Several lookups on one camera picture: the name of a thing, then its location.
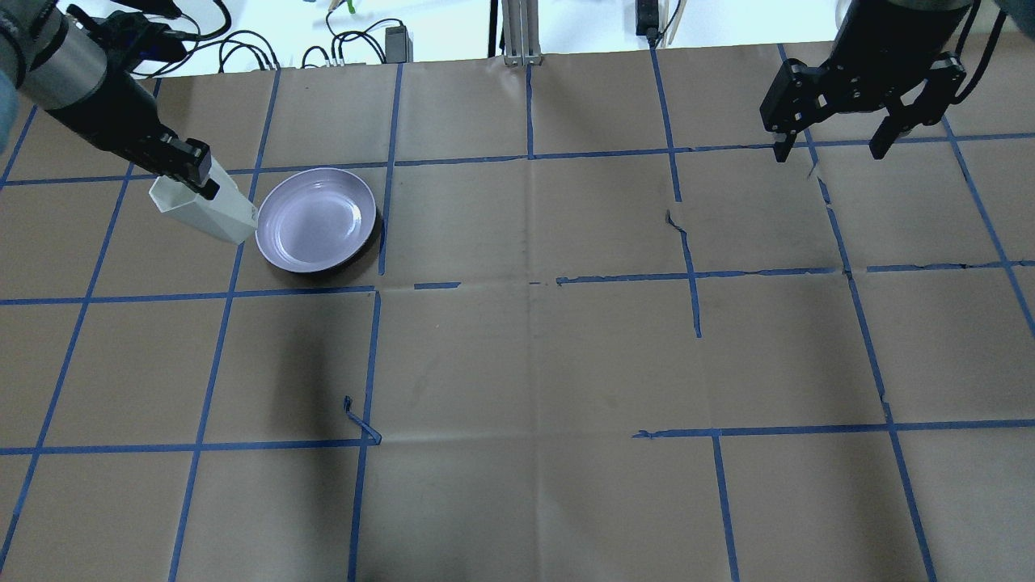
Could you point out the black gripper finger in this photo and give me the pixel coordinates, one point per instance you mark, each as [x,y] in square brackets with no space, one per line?
[193,171]

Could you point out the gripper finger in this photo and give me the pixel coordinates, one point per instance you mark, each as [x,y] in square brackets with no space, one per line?
[900,120]
[785,134]

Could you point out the white angular cup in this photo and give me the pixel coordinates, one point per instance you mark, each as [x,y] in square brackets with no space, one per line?
[229,216]

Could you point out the lavender round plate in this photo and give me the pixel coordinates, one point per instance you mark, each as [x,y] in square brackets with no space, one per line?
[316,220]

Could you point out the black power adapter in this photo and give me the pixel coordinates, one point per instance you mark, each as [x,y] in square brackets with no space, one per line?
[397,45]

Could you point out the brown paper table cover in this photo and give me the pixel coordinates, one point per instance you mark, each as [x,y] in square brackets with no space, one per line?
[598,335]

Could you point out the aluminium frame post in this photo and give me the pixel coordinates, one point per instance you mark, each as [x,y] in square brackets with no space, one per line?
[520,26]

